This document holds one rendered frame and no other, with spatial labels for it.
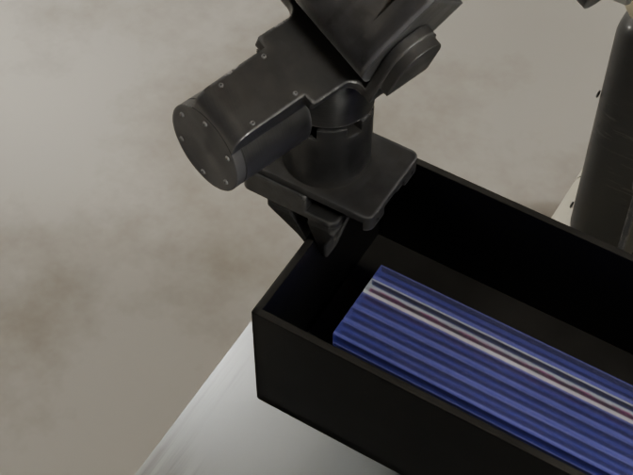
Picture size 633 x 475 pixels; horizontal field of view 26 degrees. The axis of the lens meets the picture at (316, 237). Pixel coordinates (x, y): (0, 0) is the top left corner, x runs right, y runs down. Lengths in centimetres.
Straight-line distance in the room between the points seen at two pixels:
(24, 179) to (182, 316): 38
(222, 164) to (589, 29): 177
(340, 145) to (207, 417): 30
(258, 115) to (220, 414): 36
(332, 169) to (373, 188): 3
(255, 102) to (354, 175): 13
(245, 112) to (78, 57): 170
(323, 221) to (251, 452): 23
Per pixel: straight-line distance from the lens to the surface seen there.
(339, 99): 81
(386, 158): 88
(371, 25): 73
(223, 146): 76
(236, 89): 76
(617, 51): 154
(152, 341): 205
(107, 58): 243
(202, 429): 105
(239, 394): 107
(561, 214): 187
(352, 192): 86
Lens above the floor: 172
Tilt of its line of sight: 53 degrees down
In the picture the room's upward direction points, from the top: straight up
